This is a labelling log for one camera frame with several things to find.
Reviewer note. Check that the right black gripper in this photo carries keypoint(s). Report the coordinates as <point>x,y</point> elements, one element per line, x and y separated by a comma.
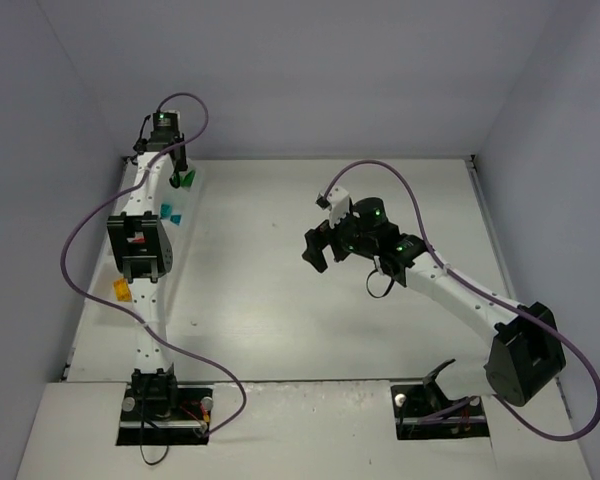
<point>331,238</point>

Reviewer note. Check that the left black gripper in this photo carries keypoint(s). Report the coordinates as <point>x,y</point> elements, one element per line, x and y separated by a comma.
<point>178,163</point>

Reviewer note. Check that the green curved lego top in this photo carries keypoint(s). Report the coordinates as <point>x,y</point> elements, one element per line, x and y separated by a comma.
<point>187,179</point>

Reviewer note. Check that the small blue lego brick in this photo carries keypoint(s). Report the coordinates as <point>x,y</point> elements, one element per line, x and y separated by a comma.
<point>166,211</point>

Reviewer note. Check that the yellow curved lego brick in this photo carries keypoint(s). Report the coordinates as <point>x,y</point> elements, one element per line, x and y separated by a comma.
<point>122,291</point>

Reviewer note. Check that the small green lego cube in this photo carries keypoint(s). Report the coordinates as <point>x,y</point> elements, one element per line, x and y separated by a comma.
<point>175,181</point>

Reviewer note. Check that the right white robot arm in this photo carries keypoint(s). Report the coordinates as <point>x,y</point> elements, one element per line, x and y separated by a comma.
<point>522,358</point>

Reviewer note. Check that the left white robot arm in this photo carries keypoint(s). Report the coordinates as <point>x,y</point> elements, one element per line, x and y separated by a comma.
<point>143,255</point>

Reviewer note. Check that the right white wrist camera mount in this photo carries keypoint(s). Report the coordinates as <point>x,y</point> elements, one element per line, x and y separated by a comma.
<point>337,202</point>

